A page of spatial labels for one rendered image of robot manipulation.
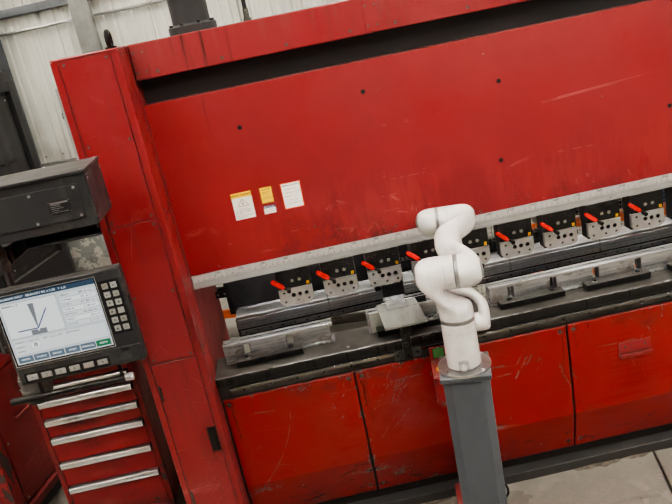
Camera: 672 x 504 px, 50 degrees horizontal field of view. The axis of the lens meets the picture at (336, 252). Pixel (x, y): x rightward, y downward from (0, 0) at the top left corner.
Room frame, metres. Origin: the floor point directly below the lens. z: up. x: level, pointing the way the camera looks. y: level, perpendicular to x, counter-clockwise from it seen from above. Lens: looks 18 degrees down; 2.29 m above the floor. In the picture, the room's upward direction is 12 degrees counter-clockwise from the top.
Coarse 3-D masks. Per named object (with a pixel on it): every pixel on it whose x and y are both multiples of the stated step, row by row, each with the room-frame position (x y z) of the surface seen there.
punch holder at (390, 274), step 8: (392, 248) 3.00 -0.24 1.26; (368, 256) 3.00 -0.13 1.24; (376, 256) 3.00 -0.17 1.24; (384, 256) 3.00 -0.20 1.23; (392, 256) 3.00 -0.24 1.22; (376, 264) 3.00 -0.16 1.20; (384, 264) 3.00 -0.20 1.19; (392, 264) 3.00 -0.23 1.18; (400, 264) 3.01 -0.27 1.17; (368, 272) 2.99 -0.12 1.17; (376, 272) 2.99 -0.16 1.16; (384, 272) 2.99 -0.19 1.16; (392, 272) 3.00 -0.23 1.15; (400, 272) 3.00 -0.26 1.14; (376, 280) 2.99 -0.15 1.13; (384, 280) 2.99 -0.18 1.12; (392, 280) 3.00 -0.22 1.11; (400, 280) 3.00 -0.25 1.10
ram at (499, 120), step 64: (384, 64) 3.00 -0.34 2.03; (448, 64) 3.01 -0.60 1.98; (512, 64) 3.02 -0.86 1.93; (576, 64) 3.03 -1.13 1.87; (640, 64) 3.04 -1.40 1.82; (192, 128) 2.98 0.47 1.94; (256, 128) 2.99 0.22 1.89; (320, 128) 2.99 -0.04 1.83; (384, 128) 3.00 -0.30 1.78; (448, 128) 3.01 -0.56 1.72; (512, 128) 3.02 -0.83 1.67; (576, 128) 3.03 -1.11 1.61; (640, 128) 3.04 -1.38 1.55; (192, 192) 2.98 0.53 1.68; (256, 192) 2.98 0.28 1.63; (320, 192) 2.99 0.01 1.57; (384, 192) 3.00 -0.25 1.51; (448, 192) 3.01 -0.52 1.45; (512, 192) 3.02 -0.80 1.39; (576, 192) 3.03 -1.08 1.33; (640, 192) 3.04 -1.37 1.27; (192, 256) 2.97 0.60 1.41; (256, 256) 2.98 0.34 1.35; (320, 256) 2.99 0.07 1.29
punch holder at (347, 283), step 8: (352, 256) 2.99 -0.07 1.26; (320, 264) 2.99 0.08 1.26; (328, 264) 2.99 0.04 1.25; (336, 264) 2.99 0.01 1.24; (344, 264) 2.99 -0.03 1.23; (352, 264) 2.99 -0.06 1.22; (328, 272) 2.99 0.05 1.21; (336, 272) 3.00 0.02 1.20; (344, 272) 2.99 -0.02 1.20; (328, 280) 2.99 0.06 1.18; (336, 280) 2.99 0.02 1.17; (344, 280) 2.99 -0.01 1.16; (352, 280) 2.99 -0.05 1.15; (328, 288) 2.99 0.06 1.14; (336, 288) 2.99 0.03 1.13; (344, 288) 2.99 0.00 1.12; (352, 288) 2.99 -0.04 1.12
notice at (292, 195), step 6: (282, 186) 2.99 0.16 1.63; (288, 186) 2.99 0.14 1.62; (294, 186) 2.99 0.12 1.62; (300, 186) 2.99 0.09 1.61; (282, 192) 2.99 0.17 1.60; (288, 192) 2.99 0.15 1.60; (294, 192) 2.99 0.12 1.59; (300, 192) 2.99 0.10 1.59; (288, 198) 2.99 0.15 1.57; (294, 198) 2.99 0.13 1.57; (300, 198) 2.99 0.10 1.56; (288, 204) 2.99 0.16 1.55; (294, 204) 2.99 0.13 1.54; (300, 204) 2.99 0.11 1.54
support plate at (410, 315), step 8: (384, 304) 3.01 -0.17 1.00; (408, 304) 2.96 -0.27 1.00; (416, 304) 2.94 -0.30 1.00; (384, 312) 2.93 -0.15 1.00; (392, 312) 2.91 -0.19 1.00; (400, 312) 2.89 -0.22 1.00; (408, 312) 2.87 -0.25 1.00; (416, 312) 2.86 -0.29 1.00; (384, 320) 2.84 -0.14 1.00; (392, 320) 2.83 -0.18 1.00; (400, 320) 2.81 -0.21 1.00; (408, 320) 2.79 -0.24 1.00; (416, 320) 2.78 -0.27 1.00; (424, 320) 2.76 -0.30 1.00; (392, 328) 2.76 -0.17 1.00
